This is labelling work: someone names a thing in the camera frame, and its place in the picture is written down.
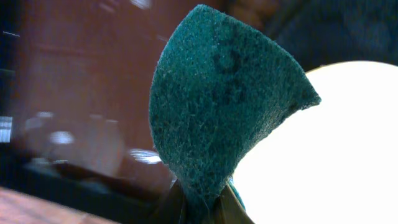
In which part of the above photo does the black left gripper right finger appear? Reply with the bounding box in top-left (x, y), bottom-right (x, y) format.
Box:
top-left (213, 184), bottom-right (254, 224)

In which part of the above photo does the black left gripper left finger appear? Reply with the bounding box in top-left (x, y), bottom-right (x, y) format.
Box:
top-left (148, 180), bottom-right (187, 224)

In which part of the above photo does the yellow plate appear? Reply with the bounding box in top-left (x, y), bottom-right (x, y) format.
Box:
top-left (233, 62), bottom-right (397, 224)

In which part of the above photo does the green yellow sponge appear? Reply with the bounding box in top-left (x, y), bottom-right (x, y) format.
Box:
top-left (149, 4), bottom-right (321, 223)

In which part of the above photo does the rectangular black water tray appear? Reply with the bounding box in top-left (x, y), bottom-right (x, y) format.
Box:
top-left (1, 0), bottom-right (197, 223)

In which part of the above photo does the round black tray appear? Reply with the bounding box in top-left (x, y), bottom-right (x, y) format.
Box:
top-left (264, 0), bottom-right (397, 71)

